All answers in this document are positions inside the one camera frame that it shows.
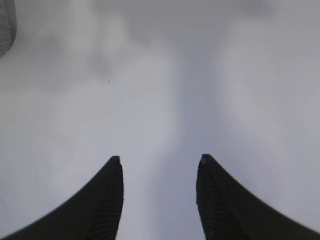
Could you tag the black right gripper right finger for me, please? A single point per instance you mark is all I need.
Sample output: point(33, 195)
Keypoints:
point(228, 211)

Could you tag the green woven plastic basket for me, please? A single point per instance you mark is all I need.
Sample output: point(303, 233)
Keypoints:
point(8, 25)

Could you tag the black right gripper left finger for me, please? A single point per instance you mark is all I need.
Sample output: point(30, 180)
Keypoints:
point(93, 213)

